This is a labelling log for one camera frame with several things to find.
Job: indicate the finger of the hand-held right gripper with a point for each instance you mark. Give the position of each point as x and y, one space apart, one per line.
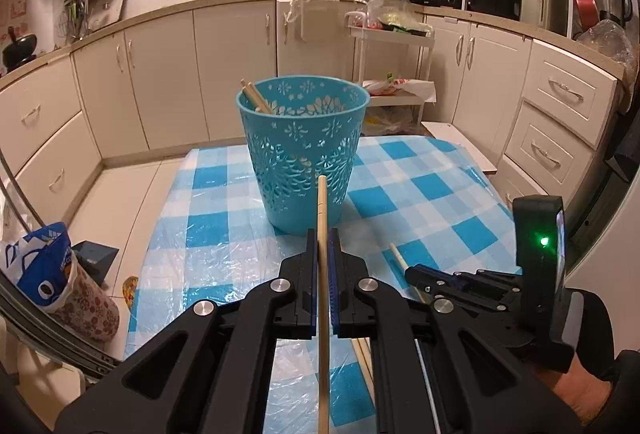
450 291
495 280

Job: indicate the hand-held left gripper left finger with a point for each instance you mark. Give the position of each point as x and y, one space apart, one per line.
312 304

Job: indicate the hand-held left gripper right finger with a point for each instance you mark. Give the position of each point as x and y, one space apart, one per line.
336 304

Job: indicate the single wooden chopstick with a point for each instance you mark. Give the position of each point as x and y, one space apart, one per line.
367 359
261 101
323 214
362 366
399 258

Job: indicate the blue perforated plastic basket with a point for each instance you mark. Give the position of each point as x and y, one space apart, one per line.
300 153

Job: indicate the chopsticks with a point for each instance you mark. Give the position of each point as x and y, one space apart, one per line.
250 94

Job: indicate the person's right forearm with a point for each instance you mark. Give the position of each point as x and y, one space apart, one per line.
580 389

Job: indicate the hanging kitchen utensils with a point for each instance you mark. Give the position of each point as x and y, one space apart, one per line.
75 8

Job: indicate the blue white checkered tablecloth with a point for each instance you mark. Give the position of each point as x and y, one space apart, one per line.
215 224

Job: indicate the white step stool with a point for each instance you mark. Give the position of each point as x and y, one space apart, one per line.
465 143

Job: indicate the yellow plastic bag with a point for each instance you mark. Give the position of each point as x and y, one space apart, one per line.
390 121

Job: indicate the yellow slipper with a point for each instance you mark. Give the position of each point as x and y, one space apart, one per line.
129 294

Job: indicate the red white snack bag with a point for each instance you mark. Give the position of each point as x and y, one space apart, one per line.
400 88

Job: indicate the dark grey floor mat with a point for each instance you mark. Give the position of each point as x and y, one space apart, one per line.
97 261

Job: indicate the clear plastic bag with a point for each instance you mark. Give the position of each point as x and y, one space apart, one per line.
610 46

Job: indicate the white rolling cart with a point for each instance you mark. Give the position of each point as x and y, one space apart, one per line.
425 63

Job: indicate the floral patterned bin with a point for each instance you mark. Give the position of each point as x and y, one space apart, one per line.
90 309

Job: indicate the red pot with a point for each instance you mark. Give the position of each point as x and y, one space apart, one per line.
587 11

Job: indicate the white thermo pot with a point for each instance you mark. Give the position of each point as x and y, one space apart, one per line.
542 3

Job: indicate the black cooker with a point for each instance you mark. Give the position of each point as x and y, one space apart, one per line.
495 1

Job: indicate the white base cabinets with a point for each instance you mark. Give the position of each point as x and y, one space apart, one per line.
165 78

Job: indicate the blue white shopping bag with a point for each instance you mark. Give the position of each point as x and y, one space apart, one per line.
40 264

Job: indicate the plastic bag of food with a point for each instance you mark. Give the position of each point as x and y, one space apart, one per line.
395 13

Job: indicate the white hanging bin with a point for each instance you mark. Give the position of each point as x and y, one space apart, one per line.
320 21

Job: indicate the hanging metal tray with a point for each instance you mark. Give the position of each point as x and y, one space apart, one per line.
110 6

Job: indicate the black wok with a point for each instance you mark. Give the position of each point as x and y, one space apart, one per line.
20 51

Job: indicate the red wall decoration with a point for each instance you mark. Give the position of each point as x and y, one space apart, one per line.
15 6

